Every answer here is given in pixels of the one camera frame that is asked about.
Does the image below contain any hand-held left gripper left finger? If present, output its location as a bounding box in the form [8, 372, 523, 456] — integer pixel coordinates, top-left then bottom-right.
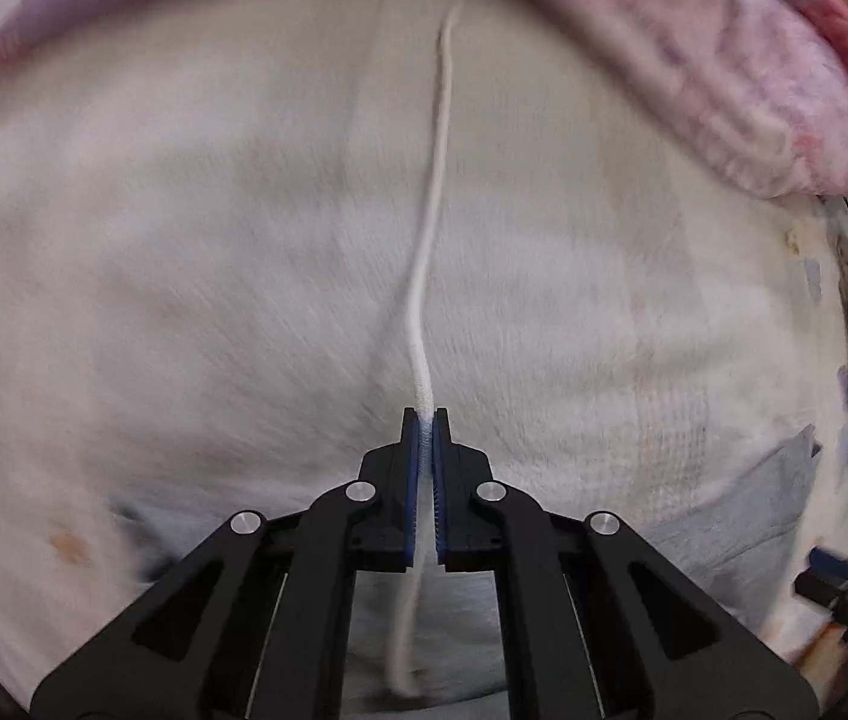
[29, 406, 425, 720]

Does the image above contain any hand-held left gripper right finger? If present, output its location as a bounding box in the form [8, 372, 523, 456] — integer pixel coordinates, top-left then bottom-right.
[430, 408, 820, 720]

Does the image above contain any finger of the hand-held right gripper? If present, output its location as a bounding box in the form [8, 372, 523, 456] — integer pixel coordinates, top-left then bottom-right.
[793, 572, 848, 610]
[806, 547, 848, 580]

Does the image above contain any grey zip hoodie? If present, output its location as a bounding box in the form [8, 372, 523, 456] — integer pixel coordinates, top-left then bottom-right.
[112, 4, 824, 720]

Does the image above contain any purple floral quilt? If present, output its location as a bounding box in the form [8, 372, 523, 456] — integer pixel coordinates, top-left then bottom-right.
[0, 0, 848, 200]

